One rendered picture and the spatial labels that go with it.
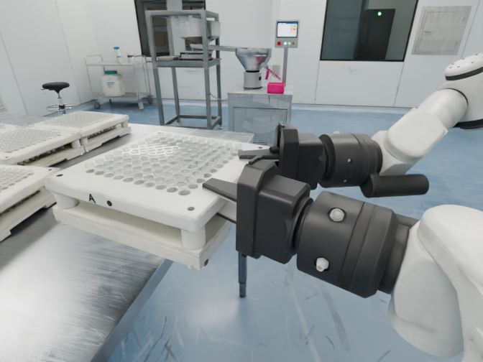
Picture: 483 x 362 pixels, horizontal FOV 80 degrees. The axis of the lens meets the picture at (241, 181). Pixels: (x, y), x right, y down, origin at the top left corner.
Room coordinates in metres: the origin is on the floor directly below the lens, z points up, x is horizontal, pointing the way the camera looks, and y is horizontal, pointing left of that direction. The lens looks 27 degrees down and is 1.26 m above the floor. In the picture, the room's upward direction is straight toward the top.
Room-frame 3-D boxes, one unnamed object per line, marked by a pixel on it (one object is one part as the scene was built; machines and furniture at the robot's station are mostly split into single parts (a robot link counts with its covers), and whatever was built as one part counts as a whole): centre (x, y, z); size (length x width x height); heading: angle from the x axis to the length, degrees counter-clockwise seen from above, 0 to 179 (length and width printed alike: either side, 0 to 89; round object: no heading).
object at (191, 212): (0.41, 0.11, 1.08); 0.25 x 0.24 x 0.02; 156
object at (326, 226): (0.26, -0.06, 1.07); 0.12 x 0.10 x 0.13; 58
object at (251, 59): (3.14, -0.18, 0.95); 0.49 x 0.36 x 0.37; 80
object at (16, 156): (0.84, 0.68, 0.96); 0.25 x 0.24 x 0.02; 162
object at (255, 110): (3.08, -0.22, 0.38); 0.63 x 0.57 x 0.76; 80
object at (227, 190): (0.31, 0.02, 1.09); 0.06 x 0.03 x 0.02; 58
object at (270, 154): (0.42, -0.03, 1.09); 0.06 x 0.03 x 0.02; 98
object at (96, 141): (1.07, 0.61, 0.91); 0.24 x 0.24 x 0.02; 72
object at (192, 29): (3.73, 0.44, 0.75); 1.43 x 1.06 x 1.50; 80
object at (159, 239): (0.41, 0.11, 1.03); 0.24 x 0.24 x 0.02; 66
